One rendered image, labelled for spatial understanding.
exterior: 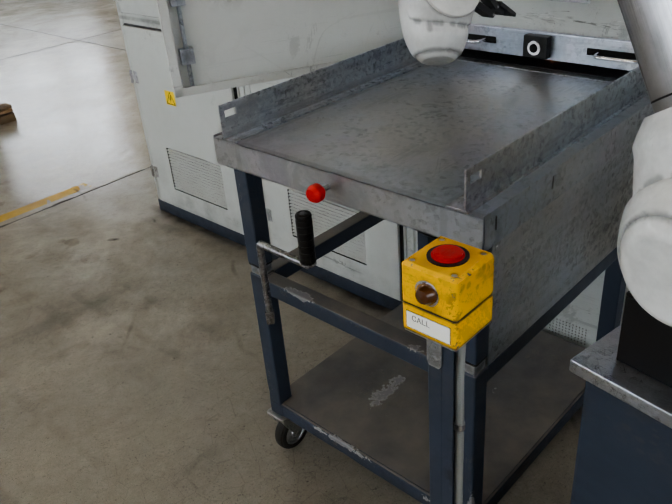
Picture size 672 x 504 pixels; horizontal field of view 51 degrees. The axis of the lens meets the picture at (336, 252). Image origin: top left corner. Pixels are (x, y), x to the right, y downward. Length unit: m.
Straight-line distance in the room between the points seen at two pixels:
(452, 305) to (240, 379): 1.37
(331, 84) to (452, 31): 0.47
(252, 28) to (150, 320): 1.10
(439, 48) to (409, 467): 0.87
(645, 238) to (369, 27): 1.33
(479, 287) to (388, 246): 1.35
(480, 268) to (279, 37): 1.09
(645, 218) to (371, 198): 0.61
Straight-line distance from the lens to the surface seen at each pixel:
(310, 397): 1.75
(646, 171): 0.68
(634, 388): 0.91
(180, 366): 2.22
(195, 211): 2.94
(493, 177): 1.09
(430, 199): 1.10
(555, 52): 1.73
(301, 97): 1.53
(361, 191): 1.17
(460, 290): 0.80
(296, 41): 1.81
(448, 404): 0.94
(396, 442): 1.63
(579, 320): 1.93
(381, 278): 2.26
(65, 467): 2.02
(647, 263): 0.65
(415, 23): 1.19
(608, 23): 1.68
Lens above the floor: 1.32
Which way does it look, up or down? 30 degrees down
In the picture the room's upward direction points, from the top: 5 degrees counter-clockwise
